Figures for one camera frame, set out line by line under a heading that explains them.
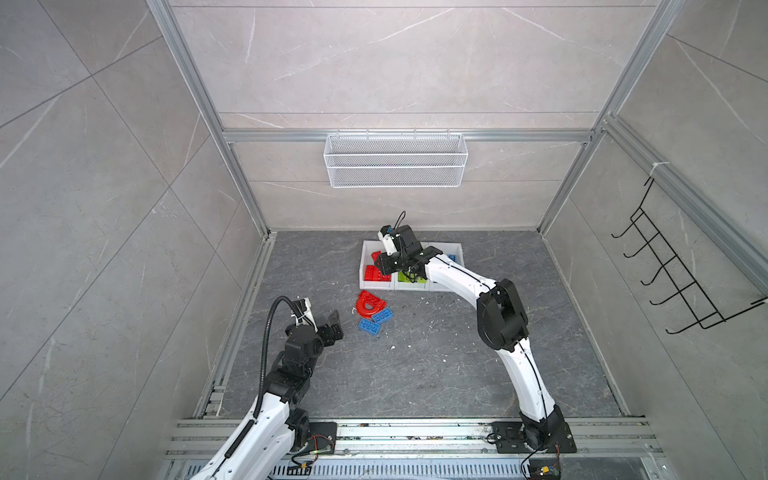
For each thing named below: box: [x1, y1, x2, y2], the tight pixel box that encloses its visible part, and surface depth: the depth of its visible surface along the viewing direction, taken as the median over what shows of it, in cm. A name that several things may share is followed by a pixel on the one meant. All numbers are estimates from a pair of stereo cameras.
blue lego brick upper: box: [372, 307, 395, 324], surface depth 96 cm
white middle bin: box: [391, 272, 430, 291], surface depth 102 cm
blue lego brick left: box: [358, 318, 381, 336], surface depth 94 cm
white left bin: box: [359, 240, 395, 290], surface depth 102 cm
